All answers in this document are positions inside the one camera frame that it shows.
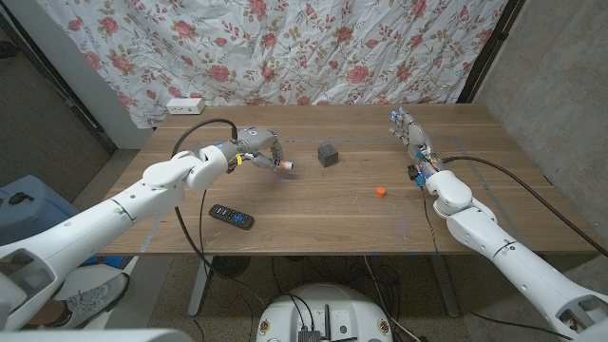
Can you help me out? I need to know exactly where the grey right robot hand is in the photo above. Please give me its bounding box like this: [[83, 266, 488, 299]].
[[389, 106, 447, 178]]

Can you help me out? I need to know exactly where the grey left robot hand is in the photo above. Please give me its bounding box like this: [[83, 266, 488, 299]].
[[232, 125, 286, 172]]

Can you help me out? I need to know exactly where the dark grey block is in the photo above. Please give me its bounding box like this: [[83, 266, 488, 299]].
[[317, 143, 340, 168]]

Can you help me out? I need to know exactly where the black TV remote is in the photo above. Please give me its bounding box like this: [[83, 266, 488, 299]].
[[208, 203, 256, 231]]

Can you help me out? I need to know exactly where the white power strip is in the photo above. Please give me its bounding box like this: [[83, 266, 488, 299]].
[[165, 97, 206, 116]]

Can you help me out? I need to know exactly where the floral backdrop sheet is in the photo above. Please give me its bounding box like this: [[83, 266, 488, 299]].
[[35, 0, 509, 129]]

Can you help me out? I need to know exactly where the black backdrop stand pole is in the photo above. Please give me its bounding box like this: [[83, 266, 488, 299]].
[[457, 0, 527, 105]]

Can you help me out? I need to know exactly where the black floor fan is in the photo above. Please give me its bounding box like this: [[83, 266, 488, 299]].
[[211, 255, 252, 279]]

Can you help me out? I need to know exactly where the grey table leg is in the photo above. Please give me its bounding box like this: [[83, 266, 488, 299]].
[[429, 254, 462, 318]]

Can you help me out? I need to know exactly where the white table leg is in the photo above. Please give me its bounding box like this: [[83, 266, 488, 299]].
[[187, 255, 215, 317]]

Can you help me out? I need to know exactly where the white robot torso base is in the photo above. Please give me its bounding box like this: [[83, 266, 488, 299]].
[[255, 283, 394, 342]]

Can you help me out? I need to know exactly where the grey sneaker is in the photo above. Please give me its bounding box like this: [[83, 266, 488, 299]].
[[51, 273, 130, 329]]

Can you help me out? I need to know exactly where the blue plastic bin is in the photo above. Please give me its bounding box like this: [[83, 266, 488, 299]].
[[0, 174, 82, 246]]

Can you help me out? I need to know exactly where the person's bare leg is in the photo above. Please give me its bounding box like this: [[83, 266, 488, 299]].
[[28, 298, 67, 329]]

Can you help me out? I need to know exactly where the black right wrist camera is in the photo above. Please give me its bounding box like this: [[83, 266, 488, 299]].
[[407, 164, 427, 187]]

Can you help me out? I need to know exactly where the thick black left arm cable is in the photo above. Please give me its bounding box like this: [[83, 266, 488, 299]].
[[169, 118, 267, 310]]

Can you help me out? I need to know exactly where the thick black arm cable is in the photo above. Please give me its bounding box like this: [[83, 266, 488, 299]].
[[440, 155, 608, 259], [169, 118, 267, 310]]

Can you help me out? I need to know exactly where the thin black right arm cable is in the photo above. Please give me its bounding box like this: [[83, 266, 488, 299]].
[[420, 185, 574, 337]]

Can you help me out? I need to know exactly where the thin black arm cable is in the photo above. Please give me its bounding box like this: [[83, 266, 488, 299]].
[[197, 188, 213, 275], [420, 185, 574, 337]]

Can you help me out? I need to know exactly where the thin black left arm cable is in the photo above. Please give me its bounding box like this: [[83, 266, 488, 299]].
[[197, 188, 213, 275]]

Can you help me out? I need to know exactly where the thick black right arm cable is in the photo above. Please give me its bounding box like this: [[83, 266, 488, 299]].
[[440, 155, 608, 259]]

